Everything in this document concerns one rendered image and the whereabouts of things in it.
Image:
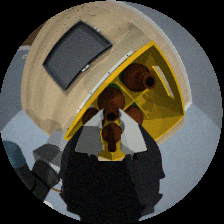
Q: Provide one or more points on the yellow divided crate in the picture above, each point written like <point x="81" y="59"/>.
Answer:
<point x="164" y="111"/>

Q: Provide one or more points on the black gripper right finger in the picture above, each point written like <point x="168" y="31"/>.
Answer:
<point x="135" y="140"/>

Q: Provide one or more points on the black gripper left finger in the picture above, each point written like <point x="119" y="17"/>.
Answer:
<point x="83" y="143"/>

